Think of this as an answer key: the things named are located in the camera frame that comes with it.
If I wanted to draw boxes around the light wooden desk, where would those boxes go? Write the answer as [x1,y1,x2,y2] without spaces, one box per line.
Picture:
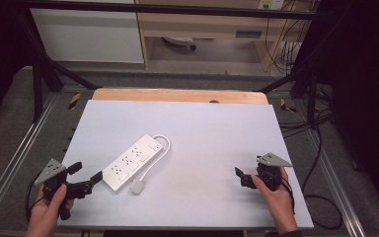
[134,0,312,72]

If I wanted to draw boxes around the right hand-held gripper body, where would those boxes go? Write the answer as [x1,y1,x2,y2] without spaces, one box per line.
[256,152,294,193]

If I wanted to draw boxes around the white power strip cable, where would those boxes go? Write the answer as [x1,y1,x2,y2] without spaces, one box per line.
[129,133,172,196]

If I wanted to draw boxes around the white power strip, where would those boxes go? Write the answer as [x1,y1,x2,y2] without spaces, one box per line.
[101,133,165,194]

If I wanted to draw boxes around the person's right hand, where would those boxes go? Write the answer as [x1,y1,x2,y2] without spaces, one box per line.
[251,167,299,235]

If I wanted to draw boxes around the bundle of hanging cables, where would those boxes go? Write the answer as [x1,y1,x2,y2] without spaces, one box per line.
[265,0,320,76]

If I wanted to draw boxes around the black metal frame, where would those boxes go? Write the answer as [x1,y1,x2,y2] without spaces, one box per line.
[11,0,322,130]

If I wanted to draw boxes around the yellow black striped tape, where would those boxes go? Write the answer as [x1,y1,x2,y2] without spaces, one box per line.
[67,92,82,112]
[279,98,298,115]

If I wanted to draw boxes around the aluminium rail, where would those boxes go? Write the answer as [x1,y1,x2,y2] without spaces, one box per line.
[0,93,59,225]
[304,129,367,237]

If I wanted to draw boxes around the black floor cable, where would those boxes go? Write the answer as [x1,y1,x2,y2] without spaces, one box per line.
[277,83,344,231]

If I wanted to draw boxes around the black curtain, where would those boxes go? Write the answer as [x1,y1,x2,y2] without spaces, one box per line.
[295,0,379,215]
[0,0,38,127]

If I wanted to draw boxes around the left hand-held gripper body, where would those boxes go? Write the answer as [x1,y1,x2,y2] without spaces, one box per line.
[34,158,95,221]

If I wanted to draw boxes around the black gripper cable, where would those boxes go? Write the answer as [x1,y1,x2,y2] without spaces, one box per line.
[278,177,297,215]
[25,171,47,222]

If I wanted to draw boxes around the person's left hand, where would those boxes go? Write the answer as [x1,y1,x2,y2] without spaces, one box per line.
[25,184,75,237]

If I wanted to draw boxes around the office chair base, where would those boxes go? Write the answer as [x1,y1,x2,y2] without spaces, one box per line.
[162,36,198,51]

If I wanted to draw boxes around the white cabinet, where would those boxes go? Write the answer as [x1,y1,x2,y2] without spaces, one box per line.
[30,0,145,64]

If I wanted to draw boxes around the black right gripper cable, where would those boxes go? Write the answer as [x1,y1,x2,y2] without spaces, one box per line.
[278,177,297,215]

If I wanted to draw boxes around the white wall socket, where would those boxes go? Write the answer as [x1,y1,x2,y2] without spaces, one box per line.
[257,0,286,11]

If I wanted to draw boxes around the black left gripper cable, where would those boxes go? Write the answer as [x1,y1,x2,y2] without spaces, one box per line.
[25,171,47,222]

